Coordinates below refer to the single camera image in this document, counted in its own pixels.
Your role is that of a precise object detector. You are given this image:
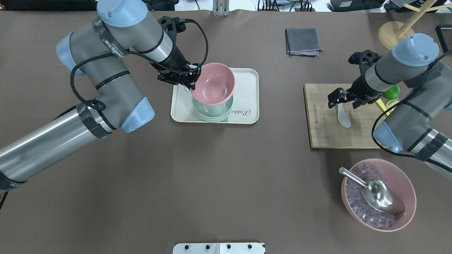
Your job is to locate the wooden mug tree stand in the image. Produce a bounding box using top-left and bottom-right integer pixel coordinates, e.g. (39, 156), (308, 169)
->
(377, 0), (452, 50)

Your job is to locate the yellow plastic knife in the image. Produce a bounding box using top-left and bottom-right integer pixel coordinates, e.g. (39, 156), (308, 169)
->
(375, 98), (390, 116)

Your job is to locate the green lime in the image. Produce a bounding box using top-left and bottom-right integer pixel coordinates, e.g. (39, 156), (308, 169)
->
(382, 85), (400, 100)

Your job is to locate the grey folded cloth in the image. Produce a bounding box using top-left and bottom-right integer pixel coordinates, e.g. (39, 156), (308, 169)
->
(285, 28), (323, 56)

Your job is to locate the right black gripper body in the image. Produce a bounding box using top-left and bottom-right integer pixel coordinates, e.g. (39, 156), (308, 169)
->
(340, 79), (378, 109)

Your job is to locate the bamboo cutting board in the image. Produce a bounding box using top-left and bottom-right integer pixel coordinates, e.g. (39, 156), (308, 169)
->
(304, 83), (383, 149)

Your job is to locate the small pink bowl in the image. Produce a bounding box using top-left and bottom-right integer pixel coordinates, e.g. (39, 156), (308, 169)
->
(191, 63), (236, 106)

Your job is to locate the cream rabbit tray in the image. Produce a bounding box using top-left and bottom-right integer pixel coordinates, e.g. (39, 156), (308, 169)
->
(171, 68), (259, 124)

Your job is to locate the large pink bowl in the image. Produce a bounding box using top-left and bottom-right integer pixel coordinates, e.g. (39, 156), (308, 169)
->
(341, 158), (417, 232)

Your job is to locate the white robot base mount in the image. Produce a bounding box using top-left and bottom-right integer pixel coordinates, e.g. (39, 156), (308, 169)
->
(172, 242), (266, 254)

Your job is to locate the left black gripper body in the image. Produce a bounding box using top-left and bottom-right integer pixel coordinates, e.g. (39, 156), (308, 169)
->
(157, 62), (202, 87)

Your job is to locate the white ceramic spoon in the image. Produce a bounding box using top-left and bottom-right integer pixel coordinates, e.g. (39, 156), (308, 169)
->
(336, 103), (351, 128)

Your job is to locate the green bowl stack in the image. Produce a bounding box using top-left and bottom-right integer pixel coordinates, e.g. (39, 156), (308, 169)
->
(192, 96), (234, 122)

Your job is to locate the metal ice scoop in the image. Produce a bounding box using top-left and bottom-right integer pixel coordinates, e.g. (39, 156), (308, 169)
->
(338, 167), (405, 215)

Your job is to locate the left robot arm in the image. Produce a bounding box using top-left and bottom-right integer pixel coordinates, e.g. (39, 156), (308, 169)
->
(1, 0), (204, 195)

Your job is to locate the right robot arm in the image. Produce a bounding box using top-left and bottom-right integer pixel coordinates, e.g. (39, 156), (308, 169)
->
(328, 33), (452, 175)

